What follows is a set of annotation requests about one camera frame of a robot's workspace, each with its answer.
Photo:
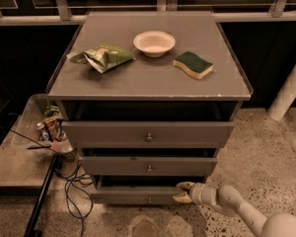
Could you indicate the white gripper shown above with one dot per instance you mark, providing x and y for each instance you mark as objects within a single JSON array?
[{"x": 198, "y": 194}]

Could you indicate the grey bottom drawer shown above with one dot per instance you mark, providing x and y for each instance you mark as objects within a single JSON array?
[{"x": 139, "y": 190}]

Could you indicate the grey drawer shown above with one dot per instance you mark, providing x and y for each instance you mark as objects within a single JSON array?
[
  {"x": 139, "y": 190},
  {"x": 148, "y": 134},
  {"x": 148, "y": 161}
]

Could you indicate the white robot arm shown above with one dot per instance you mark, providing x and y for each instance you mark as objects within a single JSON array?
[{"x": 228, "y": 201}]

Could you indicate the grey top drawer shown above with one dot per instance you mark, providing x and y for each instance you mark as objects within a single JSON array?
[{"x": 148, "y": 134}]

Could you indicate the grey middle drawer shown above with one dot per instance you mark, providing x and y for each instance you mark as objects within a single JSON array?
[{"x": 148, "y": 161}]

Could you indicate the grey drawer cabinet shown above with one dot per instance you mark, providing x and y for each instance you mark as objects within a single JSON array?
[{"x": 151, "y": 89}]

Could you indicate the green yellow sponge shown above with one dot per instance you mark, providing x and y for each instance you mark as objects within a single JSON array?
[{"x": 193, "y": 65}]

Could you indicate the brown snack packet in bin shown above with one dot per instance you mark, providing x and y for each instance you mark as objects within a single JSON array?
[{"x": 54, "y": 125}]

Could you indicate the soda can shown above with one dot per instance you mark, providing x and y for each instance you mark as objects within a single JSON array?
[{"x": 43, "y": 132}]

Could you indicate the white paper bowl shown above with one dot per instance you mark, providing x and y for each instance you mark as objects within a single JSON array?
[{"x": 154, "y": 43}]

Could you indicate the green snack packet in bin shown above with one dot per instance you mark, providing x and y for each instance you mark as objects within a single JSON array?
[{"x": 51, "y": 110}]

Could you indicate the black stand pole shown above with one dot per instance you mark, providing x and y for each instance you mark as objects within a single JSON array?
[{"x": 31, "y": 227}]

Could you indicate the green chip bag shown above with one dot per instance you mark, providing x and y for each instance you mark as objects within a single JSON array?
[{"x": 102, "y": 57}]

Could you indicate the clear plastic bin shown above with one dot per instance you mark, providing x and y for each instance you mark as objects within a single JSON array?
[{"x": 26, "y": 135}]

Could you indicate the metal window railing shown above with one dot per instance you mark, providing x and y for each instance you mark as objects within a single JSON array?
[{"x": 134, "y": 7}]

